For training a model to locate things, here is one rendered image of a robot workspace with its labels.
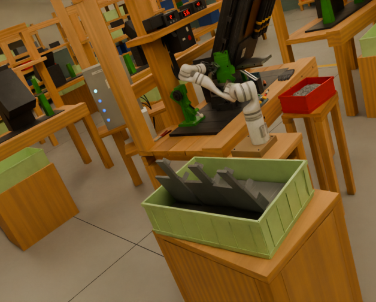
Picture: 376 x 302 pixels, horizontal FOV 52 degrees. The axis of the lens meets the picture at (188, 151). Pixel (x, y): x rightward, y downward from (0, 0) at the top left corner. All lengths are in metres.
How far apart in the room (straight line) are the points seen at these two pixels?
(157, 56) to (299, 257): 1.68
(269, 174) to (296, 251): 0.40
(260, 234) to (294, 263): 0.20
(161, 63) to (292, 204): 1.51
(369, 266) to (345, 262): 0.66
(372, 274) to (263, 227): 1.19
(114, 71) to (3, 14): 10.36
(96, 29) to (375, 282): 2.10
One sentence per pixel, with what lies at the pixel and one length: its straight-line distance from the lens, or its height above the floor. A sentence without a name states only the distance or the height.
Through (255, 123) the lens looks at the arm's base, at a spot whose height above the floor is 1.01.
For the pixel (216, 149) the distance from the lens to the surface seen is 2.15.
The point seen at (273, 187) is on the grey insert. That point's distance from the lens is 1.73.
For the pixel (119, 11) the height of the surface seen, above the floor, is 1.69.
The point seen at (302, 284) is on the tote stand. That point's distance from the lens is 1.61.
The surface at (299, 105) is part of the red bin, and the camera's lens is 2.52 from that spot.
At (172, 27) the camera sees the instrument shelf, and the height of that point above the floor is 1.52.
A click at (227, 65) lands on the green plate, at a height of 1.18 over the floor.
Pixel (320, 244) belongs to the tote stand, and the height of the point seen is 0.68.
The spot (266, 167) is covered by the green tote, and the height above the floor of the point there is 0.92.
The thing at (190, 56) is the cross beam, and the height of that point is 1.25.
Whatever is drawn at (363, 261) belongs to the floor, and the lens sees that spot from 2.56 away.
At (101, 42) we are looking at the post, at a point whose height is 1.61.
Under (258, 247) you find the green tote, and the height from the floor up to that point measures 0.84.
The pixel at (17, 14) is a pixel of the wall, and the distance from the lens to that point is 12.79.
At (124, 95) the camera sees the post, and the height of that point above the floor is 1.27.
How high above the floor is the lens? 1.74
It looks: 22 degrees down
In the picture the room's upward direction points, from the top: 21 degrees counter-clockwise
